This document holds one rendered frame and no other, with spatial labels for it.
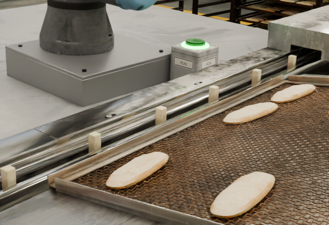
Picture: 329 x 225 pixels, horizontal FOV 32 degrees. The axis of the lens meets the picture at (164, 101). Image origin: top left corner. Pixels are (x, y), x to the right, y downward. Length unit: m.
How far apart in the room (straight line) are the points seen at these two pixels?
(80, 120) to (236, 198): 0.39
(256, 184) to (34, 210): 0.22
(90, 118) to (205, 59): 0.34
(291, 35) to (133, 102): 0.47
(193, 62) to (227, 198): 0.61
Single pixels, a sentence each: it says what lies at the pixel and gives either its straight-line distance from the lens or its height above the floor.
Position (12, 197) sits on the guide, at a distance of 0.66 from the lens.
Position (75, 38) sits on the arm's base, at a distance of 1.10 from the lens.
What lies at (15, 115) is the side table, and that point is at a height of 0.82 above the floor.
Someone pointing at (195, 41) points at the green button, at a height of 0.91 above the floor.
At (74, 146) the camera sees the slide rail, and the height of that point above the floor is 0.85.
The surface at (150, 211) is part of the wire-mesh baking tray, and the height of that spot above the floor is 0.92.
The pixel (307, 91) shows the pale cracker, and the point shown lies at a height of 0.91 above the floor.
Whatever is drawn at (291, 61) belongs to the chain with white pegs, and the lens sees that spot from 1.21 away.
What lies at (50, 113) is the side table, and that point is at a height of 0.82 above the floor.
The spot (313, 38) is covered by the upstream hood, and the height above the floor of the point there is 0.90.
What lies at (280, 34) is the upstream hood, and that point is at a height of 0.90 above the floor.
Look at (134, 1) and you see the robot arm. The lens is 0.98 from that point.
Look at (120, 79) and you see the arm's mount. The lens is 1.05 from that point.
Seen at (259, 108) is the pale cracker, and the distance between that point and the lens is 0.78.
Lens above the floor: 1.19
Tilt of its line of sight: 21 degrees down
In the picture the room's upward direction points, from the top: 2 degrees clockwise
